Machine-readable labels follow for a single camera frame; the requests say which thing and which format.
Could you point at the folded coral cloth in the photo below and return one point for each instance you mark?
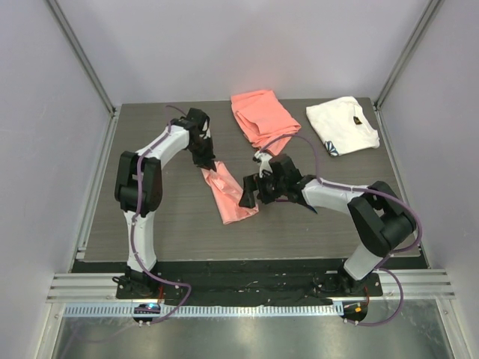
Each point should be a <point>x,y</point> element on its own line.
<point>261,117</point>

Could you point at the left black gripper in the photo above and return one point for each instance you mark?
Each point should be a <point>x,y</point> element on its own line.
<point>207,161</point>

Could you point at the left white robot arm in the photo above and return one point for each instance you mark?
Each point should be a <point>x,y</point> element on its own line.
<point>138,190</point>

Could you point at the left aluminium frame post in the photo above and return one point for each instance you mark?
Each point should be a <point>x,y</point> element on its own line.
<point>74,43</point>

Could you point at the folded white shirt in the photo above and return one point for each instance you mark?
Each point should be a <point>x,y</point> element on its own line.
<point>342,126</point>

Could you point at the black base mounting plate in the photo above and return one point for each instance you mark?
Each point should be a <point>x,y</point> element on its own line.
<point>237,283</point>

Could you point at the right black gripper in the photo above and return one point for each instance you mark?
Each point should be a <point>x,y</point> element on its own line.
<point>253,183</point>

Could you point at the aluminium frame post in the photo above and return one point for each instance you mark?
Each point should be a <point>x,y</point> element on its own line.
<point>424,22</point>
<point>74,43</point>

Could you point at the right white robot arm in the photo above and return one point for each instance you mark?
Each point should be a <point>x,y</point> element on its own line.
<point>381,219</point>

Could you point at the white slotted cable duct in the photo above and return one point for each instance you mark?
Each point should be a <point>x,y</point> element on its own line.
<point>146,310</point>

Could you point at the right aluminium frame post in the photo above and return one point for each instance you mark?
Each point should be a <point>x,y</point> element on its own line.
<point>424,22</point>

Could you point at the pink satin napkin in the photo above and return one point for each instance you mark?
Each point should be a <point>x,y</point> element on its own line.
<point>227,193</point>

